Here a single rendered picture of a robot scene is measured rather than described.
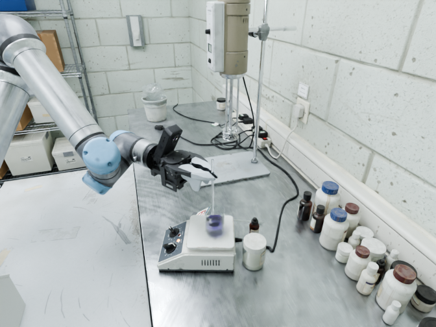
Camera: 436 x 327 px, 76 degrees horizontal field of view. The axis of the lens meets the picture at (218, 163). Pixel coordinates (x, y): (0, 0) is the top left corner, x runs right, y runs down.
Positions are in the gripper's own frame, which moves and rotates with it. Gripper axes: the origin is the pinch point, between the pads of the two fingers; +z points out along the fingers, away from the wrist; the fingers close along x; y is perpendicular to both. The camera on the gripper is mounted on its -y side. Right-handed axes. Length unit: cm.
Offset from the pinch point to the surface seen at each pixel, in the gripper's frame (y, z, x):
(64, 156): 90, -207, -53
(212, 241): 17.1, 2.8, 3.5
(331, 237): 20.8, 26.1, -19.6
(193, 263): 22.4, 0.6, 8.4
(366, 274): 19.5, 36.2, -11.4
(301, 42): -20, -9, -69
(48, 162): 96, -219, -43
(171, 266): 23.8, -4.0, 11.7
